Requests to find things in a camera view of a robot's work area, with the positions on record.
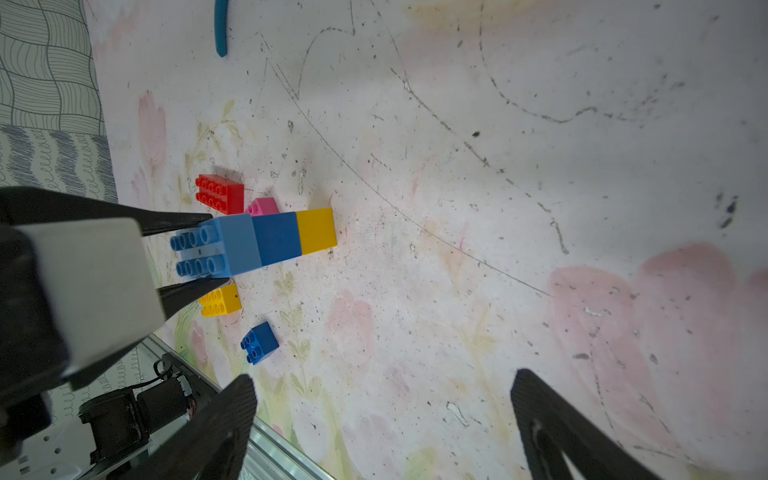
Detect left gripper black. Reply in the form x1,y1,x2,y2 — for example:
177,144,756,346
1,186,229,447

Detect red lego brick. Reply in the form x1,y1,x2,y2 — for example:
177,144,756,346
195,174,245,215

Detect teal handled pliers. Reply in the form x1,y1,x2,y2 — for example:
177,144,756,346
214,0,229,58

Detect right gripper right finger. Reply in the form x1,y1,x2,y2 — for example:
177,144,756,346
510,369,657,479

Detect dark blue small lego brick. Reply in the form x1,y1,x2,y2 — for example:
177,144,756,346
251,212,302,266

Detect yellow small lego brick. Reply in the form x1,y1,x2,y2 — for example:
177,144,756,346
296,208,337,255

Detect light blue lego brick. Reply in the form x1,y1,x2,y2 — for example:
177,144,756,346
170,214,263,280

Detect pink lego brick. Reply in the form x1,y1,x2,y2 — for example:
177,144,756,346
246,197,280,217

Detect floral pink table mat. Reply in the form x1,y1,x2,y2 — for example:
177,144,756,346
84,1,767,479

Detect yellow long lego brick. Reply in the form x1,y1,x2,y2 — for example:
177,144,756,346
198,283,242,318

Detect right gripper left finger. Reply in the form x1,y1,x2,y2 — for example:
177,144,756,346
123,375,257,480

